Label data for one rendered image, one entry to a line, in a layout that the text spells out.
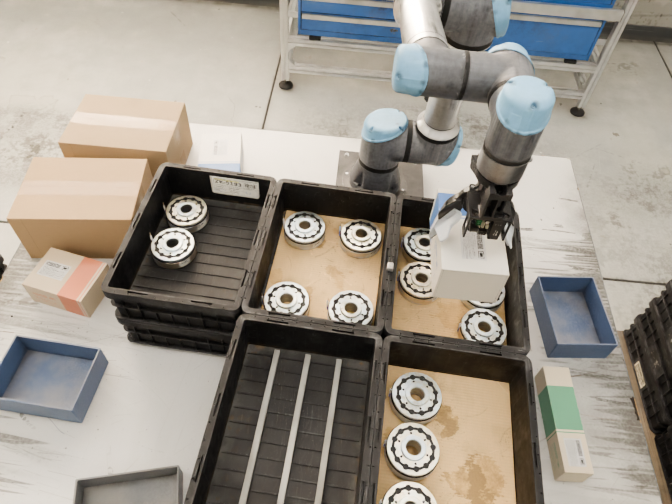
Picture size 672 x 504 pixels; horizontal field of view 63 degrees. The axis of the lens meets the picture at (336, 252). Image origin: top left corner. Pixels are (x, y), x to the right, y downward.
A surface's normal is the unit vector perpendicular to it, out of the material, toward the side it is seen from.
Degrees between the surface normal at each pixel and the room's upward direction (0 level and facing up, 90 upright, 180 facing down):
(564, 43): 90
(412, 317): 0
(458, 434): 0
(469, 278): 90
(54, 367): 0
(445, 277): 90
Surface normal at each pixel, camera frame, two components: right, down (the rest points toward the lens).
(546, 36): -0.08, 0.79
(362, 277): 0.05, -0.61
